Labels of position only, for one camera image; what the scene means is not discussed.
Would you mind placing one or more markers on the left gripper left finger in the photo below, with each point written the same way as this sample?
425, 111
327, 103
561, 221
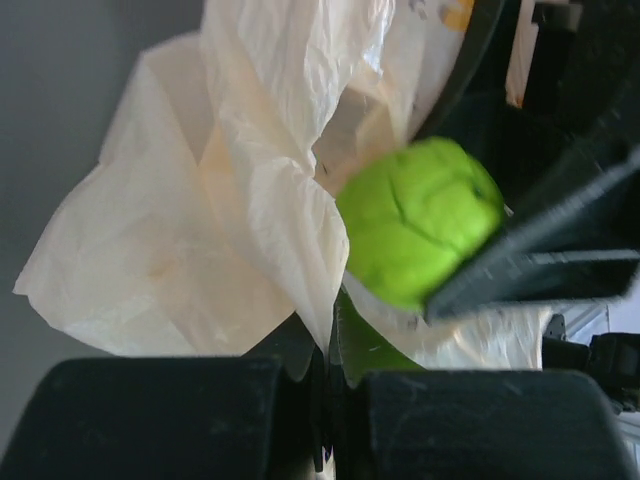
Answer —
254, 416

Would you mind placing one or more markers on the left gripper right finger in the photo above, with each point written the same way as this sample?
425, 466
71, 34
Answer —
394, 420

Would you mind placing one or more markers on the translucent banana print plastic bag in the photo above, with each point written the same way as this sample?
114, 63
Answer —
210, 215

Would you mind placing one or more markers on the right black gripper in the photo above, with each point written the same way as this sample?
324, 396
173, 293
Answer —
585, 53

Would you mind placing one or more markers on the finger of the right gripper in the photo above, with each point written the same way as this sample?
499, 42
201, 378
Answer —
572, 236

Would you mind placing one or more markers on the green fruit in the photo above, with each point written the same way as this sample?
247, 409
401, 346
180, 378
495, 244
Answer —
414, 216

